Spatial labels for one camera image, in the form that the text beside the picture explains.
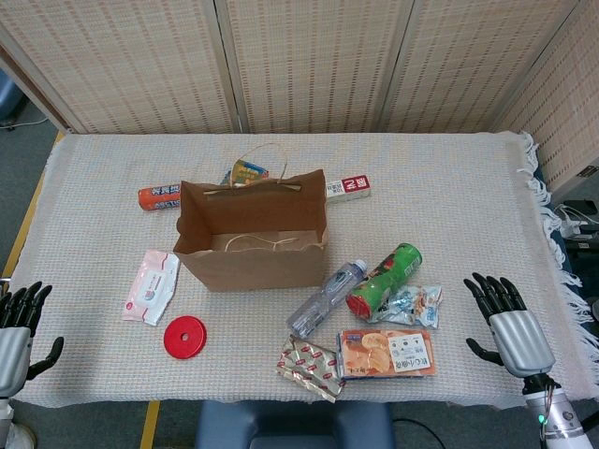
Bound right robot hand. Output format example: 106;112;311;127
462;272;557;378

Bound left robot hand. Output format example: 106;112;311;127
0;281;66;398

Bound blue white snack bag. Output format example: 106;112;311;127
373;283;444;331

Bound orange biscuit box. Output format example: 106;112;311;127
336;328;437;380

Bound green chips can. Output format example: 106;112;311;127
345;242;424;324

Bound clear plastic water bottle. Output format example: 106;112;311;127
285;259;369;339

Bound gold foil tea packet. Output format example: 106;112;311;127
274;334;347;404

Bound brown paper bag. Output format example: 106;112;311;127
172;142;328;294

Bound white power strip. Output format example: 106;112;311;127
556;204;592;240

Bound beige woven tablecloth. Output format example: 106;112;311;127
8;130;598;408

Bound pink wet wipes pack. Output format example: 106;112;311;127
121;249;182;327

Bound red round disc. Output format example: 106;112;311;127
163;315;208;360

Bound orange roll pack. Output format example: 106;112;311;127
138;184;183;212

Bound white red long box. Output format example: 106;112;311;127
325;173;374;205

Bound yellow blue snack pack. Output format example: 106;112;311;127
219;158;270;188

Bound woven folding screen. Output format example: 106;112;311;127
0;0;599;193

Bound black cable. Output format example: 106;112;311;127
392;417;450;449

